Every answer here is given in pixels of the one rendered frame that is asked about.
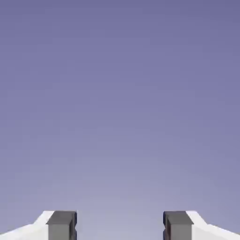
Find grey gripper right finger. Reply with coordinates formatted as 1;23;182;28
163;210;240;240

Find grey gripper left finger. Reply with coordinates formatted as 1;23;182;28
0;210;78;240

